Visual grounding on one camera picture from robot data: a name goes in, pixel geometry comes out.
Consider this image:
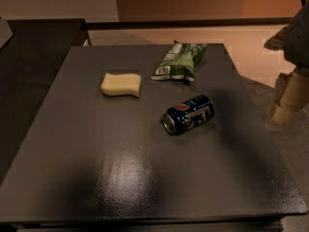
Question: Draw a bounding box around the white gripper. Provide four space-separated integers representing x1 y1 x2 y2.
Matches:
264 3 309 126

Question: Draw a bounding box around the blue pepsi can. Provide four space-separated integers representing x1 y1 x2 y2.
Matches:
162 95 214 135

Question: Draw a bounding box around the green chip bag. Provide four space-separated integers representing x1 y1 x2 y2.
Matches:
151 41 207 82

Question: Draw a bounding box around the yellow sponge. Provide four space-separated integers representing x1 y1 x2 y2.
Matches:
100 73 141 97

